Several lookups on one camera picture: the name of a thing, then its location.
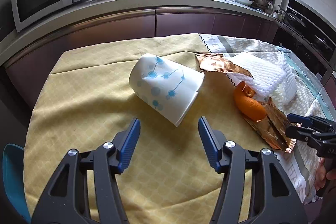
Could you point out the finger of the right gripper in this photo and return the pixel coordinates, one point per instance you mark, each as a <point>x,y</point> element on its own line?
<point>314,139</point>
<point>310,121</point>

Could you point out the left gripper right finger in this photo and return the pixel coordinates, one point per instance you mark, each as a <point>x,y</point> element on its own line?
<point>273,197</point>

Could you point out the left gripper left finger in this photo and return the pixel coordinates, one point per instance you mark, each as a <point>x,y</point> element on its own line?
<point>65,198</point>

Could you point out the copper foil snack wrapper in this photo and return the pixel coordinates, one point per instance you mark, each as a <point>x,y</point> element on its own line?
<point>272,127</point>

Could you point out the orange peel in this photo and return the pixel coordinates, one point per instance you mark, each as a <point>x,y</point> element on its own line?
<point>247,105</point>

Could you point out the blue dotted paper cup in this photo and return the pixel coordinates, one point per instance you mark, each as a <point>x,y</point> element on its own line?
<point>168,87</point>

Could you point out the blue trash bin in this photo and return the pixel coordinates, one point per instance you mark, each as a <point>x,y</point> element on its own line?
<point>12,176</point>

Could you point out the person's right hand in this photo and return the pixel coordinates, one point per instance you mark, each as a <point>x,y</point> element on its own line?
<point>322,175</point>

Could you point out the yellow patterned tablecloth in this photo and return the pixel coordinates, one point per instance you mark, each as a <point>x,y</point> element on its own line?
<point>87,99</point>

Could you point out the brown base cabinets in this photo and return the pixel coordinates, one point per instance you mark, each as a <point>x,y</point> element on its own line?
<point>24,73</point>

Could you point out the white dish on counter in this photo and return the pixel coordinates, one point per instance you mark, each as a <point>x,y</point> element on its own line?
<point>244,2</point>

